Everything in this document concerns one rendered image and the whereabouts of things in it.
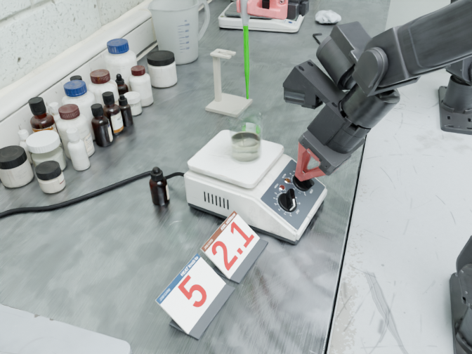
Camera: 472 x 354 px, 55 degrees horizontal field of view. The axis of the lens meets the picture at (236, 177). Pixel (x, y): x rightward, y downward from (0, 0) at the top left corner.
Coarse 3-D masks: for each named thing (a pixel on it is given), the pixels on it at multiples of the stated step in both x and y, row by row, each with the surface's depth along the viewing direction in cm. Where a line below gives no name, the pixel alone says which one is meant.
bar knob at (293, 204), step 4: (288, 192) 68; (292, 192) 68; (280, 196) 68; (284, 196) 69; (288, 196) 68; (292, 196) 68; (280, 200) 68; (284, 200) 68; (288, 200) 68; (292, 200) 67; (280, 204) 68; (284, 204) 68; (288, 204) 67; (292, 204) 67; (296, 204) 69; (284, 208) 68; (288, 208) 67; (292, 208) 67
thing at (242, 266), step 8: (256, 240) 69; (264, 240) 69; (248, 248) 67; (256, 248) 67; (264, 248) 68; (208, 256) 63; (248, 256) 66; (256, 256) 66; (216, 264) 63; (240, 264) 65; (248, 264) 65; (216, 272) 64; (224, 272) 63; (232, 272) 64; (240, 272) 64; (232, 280) 63; (240, 280) 63
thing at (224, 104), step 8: (216, 56) 96; (224, 56) 95; (216, 64) 98; (216, 72) 99; (216, 80) 100; (216, 88) 102; (216, 96) 103; (224, 96) 106; (232, 96) 106; (216, 104) 103; (224, 104) 103; (232, 104) 103; (240, 104) 103; (248, 104) 103; (216, 112) 101; (224, 112) 100
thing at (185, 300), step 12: (204, 264) 62; (192, 276) 60; (204, 276) 61; (216, 276) 62; (180, 288) 58; (192, 288) 59; (204, 288) 60; (216, 288) 61; (168, 300) 57; (180, 300) 57; (192, 300) 58; (204, 300) 59; (180, 312) 57; (192, 312) 58
